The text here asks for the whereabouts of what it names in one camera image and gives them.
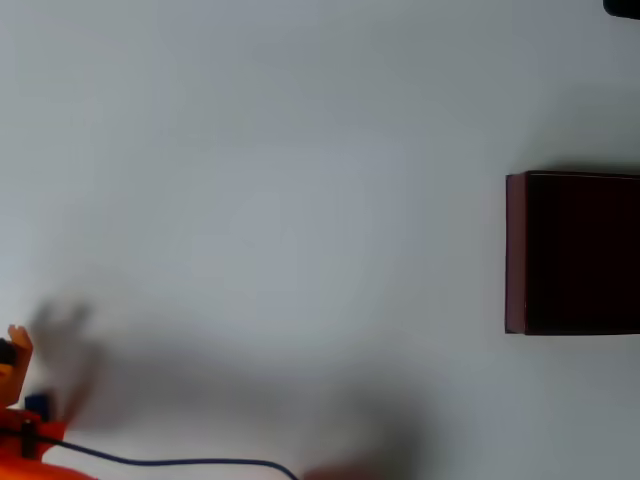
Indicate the orange gripper black motor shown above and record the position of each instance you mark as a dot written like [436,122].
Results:
[20,357]

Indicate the small blue block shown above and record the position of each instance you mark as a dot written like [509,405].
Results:
[40,404]

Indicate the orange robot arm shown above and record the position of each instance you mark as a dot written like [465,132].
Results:
[30,462]

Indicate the dark red box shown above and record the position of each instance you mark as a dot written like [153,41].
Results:
[575,255]

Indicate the black object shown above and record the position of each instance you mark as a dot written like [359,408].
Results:
[622,7]

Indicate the small black camera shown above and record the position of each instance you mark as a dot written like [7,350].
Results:
[6,351]

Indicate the orange camera mount bracket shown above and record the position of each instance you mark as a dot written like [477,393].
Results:
[22,340]

